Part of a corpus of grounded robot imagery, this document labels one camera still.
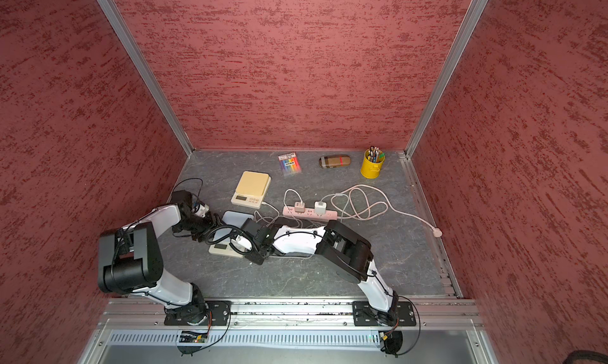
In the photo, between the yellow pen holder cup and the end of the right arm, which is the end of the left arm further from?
the yellow pen holder cup

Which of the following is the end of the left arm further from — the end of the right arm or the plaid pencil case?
the plaid pencil case

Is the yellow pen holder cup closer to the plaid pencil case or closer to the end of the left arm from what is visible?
the plaid pencil case

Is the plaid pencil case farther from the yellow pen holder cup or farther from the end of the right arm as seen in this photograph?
the end of the right arm

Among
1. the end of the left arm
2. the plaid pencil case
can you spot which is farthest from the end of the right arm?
the plaid pencil case

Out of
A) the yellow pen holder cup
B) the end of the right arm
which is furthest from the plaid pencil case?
the end of the right arm

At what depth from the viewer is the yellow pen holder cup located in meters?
1.00
